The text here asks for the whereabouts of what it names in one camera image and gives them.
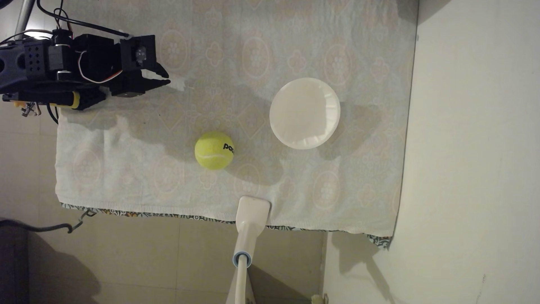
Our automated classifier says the yellow tennis ball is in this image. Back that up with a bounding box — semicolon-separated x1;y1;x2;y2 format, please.
194;131;235;171

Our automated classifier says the white round bowl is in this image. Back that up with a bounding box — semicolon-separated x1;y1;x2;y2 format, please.
269;77;341;150

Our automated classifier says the black yellow table clamp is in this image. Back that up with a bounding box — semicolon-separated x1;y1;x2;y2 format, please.
2;90;107;118

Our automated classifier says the grey metal pole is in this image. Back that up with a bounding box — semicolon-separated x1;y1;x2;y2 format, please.
15;0;37;38

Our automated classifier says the pale patterned towel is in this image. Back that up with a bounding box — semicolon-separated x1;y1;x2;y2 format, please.
55;0;419;249

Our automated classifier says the white servo wire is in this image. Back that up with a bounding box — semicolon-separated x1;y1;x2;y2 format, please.
75;50;124;84

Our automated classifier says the black camera box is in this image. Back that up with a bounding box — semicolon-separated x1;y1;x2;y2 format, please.
120;35;158;71

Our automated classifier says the black camera cable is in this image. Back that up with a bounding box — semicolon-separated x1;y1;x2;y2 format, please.
36;0;131;39

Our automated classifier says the black floor cable with clip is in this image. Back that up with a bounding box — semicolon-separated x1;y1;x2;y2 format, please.
0;210;97;234

